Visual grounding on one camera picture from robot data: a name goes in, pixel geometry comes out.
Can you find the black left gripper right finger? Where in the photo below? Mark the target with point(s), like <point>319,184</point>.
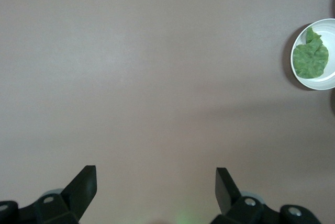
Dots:
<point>230,200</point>

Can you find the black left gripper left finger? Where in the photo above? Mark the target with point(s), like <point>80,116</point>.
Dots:
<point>73,197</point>

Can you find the green lettuce leaf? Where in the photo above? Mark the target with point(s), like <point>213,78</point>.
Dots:
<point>310,59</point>

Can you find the brown table cover mat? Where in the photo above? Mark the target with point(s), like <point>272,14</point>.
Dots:
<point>131,77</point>

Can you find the beige round plate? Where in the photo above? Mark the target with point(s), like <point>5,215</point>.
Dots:
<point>328,38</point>

